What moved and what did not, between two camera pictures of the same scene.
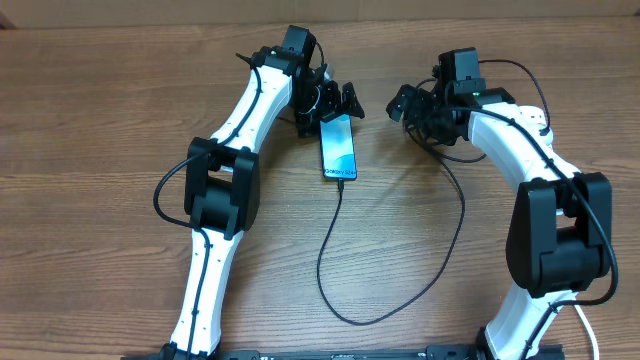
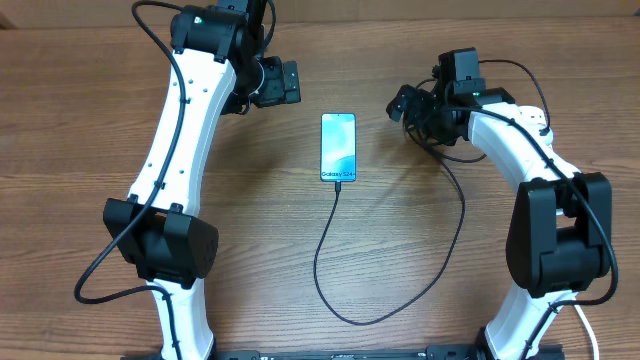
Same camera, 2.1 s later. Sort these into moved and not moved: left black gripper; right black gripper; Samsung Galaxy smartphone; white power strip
Moved: left black gripper
Not moved: right black gripper; Samsung Galaxy smartphone; white power strip
